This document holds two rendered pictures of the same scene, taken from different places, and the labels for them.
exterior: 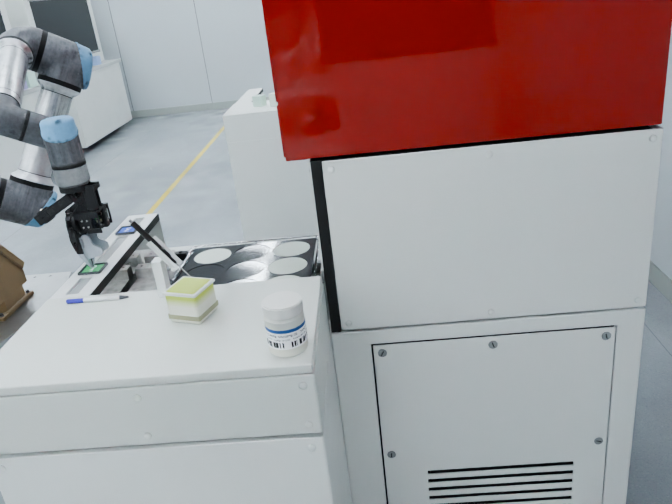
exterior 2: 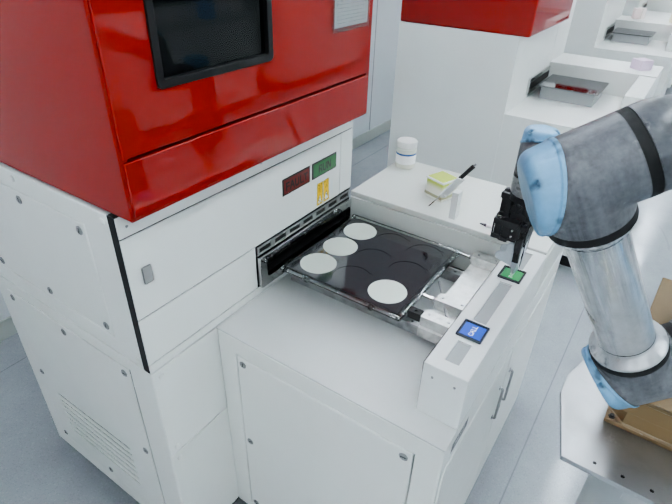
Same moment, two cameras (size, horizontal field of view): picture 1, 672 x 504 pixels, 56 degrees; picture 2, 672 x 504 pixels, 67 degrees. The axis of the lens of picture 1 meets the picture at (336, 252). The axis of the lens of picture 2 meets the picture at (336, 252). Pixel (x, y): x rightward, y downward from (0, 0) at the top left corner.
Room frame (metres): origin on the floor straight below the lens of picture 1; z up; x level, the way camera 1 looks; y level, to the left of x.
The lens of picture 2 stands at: (2.56, 0.73, 1.69)
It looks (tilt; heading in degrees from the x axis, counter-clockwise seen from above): 33 degrees down; 209
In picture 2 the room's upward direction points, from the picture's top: 2 degrees clockwise
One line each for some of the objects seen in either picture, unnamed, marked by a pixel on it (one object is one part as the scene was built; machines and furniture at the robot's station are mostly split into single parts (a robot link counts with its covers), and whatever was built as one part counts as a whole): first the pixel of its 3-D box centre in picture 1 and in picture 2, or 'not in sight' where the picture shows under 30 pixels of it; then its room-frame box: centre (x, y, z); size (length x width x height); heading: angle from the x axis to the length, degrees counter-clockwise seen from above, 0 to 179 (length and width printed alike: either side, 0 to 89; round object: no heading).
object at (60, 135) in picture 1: (62, 142); (537, 153); (1.43, 0.59, 1.28); 0.09 x 0.08 x 0.11; 25
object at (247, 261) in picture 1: (246, 270); (372, 259); (1.46, 0.23, 0.90); 0.34 x 0.34 x 0.01; 86
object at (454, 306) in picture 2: (152, 269); (451, 305); (1.54, 0.49, 0.89); 0.08 x 0.03 x 0.03; 86
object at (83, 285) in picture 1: (117, 273); (488, 324); (1.56, 0.59, 0.89); 0.55 x 0.09 x 0.14; 176
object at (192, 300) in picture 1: (191, 300); (441, 186); (1.12, 0.30, 1.00); 0.07 x 0.07 x 0.07; 67
